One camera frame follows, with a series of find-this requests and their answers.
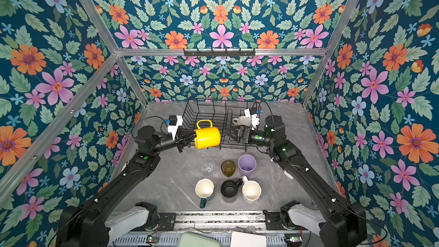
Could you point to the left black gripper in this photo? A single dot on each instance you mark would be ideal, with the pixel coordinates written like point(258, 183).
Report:
point(178, 144)

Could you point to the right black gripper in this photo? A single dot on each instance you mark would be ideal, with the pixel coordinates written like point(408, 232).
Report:
point(243, 131)

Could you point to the black wire dish rack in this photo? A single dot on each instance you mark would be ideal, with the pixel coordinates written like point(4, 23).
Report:
point(221, 114)

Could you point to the yellow mug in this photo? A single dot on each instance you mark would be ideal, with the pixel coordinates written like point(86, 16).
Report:
point(206, 137)

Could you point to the clear glass cup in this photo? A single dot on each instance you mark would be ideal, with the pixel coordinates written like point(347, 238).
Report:
point(208, 168)

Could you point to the cream mug green handle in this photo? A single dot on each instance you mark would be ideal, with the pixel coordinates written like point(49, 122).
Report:
point(204, 189)

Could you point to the white mug red inside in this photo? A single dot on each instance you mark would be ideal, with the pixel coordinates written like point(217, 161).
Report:
point(242, 121)

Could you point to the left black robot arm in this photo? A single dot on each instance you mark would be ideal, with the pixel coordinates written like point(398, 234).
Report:
point(90, 224)

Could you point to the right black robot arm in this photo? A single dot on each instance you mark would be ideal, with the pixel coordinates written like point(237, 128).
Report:
point(329, 202)

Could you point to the lilac plastic cup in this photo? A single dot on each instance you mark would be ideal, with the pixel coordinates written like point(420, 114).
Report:
point(247, 164)

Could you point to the olive tinted glass cup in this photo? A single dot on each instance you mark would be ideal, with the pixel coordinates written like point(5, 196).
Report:
point(228, 168)

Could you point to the black mug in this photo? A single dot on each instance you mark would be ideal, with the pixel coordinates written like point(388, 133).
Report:
point(229, 188)

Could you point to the white fluted mug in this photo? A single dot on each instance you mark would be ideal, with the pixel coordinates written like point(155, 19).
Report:
point(251, 190)

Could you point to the pale green tray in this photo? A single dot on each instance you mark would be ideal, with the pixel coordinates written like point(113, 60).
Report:
point(194, 240)

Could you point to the white box front edge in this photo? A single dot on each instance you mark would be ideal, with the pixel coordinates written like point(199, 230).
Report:
point(240, 239)

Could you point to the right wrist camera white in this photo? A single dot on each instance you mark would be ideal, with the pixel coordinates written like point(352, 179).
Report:
point(252, 116)

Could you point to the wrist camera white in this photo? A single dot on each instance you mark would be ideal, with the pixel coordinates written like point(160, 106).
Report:
point(175, 121)
point(252, 116)

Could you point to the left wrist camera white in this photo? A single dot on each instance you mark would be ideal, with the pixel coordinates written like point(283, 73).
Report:
point(175, 121)

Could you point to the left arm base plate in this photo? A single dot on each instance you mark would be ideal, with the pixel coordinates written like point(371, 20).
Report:
point(166, 223)

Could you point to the black wall hook rail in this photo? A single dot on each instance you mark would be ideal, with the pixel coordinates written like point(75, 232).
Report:
point(219, 52)

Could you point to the aluminium front rail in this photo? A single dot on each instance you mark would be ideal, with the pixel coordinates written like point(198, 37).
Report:
point(219, 216)

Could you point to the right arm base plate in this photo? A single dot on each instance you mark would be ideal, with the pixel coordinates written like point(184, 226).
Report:
point(273, 222)

